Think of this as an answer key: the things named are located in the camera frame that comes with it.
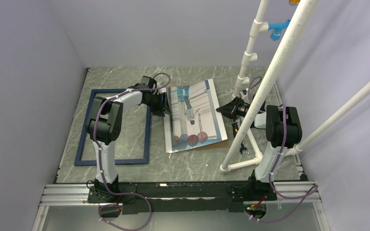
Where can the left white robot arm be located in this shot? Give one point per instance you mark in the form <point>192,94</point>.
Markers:
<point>105,122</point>

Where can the photo of woman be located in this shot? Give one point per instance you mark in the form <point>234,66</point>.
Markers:
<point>197,101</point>

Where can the blue pipe valve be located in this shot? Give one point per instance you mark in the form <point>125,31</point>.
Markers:
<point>277,28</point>

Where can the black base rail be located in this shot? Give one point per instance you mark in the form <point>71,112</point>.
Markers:
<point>231,196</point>

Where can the orange pipe fitting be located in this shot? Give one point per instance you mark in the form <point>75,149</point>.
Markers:
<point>294,2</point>

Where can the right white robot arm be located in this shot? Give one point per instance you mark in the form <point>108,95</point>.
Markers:
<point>282,131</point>

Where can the white diagonal pole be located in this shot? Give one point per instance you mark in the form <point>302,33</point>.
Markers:
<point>335,117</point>

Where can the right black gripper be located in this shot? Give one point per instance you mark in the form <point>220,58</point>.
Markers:
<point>228,109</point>

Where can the silver 24mm wrench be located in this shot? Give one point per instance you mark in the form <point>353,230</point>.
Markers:
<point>243,148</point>

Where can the blue picture frame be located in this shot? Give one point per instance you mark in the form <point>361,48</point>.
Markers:
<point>147,122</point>

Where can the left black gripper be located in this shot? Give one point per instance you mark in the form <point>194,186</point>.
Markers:
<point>163,107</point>

